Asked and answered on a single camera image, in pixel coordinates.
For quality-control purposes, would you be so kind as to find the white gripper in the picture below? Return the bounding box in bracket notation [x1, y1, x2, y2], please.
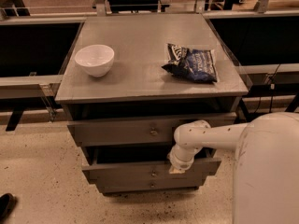
[168, 144, 201, 175]

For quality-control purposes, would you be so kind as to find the grey drawer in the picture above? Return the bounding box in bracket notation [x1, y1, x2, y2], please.
[96, 179, 205, 194]
[82, 148, 221, 185]
[67, 112, 236, 147]

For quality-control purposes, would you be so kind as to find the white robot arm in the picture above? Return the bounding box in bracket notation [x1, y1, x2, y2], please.
[169, 112, 299, 224]

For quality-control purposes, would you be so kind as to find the grey bottom drawer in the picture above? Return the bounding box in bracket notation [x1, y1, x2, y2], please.
[96, 179, 205, 194]

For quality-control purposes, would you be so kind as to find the grey top drawer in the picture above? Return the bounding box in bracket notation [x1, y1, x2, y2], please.
[67, 112, 236, 147]

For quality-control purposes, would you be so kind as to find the grey drawer cabinet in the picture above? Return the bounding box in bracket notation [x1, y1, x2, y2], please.
[55, 13, 249, 196]

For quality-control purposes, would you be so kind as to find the blue chip bag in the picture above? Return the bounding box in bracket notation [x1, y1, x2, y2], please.
[162, 44, 217, 83]

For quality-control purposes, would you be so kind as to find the white ceramic bowl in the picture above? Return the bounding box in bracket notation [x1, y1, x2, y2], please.
[75, 45, 115, 77]

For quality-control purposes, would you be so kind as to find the right metal railing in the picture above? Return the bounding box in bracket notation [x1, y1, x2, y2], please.
[204, 11, 299, 121]

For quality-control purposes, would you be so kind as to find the metal railing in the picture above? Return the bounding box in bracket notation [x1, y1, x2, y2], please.
[204, 11, 299, 121]
[0, 17, 85, 132]

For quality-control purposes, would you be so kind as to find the black shoe at left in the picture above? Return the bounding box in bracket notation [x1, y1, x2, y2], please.
[0, 193, 16, 220]

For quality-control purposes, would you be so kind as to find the left metal railing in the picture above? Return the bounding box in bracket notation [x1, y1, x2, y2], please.
[0, 17, 85, 132]

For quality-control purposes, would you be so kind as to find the black floor cable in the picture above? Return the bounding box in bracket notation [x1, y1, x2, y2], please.
[246, 63, 281, 117]

